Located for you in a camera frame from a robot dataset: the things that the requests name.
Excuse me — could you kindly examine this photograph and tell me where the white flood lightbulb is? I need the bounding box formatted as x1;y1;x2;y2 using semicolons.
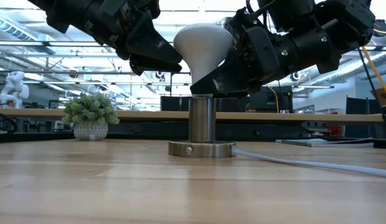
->
173;23;234;98

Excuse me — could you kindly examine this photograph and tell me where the long black cable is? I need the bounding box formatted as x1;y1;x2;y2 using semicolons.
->
357;46;386;138

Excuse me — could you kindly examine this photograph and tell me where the cardboard box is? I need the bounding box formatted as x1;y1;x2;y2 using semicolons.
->
370;85;386;108

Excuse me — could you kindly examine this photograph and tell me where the white robot figure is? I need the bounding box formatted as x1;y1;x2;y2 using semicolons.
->
0;71;30;109

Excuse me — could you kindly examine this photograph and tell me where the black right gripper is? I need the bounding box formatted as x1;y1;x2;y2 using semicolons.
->
189;7;287;99

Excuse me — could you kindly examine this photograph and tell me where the black cable loop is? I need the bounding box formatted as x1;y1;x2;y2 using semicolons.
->
0;111;19;134

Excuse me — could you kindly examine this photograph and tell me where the light wooden desk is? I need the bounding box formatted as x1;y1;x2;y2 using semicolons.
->
0;108;385;123

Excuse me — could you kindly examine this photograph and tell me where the black ceiling cord reel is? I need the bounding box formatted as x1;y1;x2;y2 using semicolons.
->
372;19;386;38

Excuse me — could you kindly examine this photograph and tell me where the green plant in patterned pot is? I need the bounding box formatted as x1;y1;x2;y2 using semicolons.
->
62;93;120;141

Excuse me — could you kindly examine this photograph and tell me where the black partition wall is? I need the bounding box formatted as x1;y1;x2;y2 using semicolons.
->
160;95;252;113

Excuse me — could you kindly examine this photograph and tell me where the thin yellow hanging cable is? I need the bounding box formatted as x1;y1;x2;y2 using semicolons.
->
267;86;280;113

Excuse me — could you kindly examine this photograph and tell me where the black cabinet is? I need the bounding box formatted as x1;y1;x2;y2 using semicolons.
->
249;86;293;113

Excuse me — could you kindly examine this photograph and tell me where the waterfall cover book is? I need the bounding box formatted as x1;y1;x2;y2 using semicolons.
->
275;138;374;147

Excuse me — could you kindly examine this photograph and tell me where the white lamp power cable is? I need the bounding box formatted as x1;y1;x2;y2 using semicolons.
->
232;148;386;179

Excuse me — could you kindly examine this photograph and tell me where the brushed metal lamp socket base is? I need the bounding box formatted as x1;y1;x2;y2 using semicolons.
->
167;95;237;159

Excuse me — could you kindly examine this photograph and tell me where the red object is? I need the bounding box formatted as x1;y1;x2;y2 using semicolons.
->
316;124;346;139

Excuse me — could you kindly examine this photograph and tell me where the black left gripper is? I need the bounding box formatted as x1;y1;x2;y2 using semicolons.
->
83;0;184;77

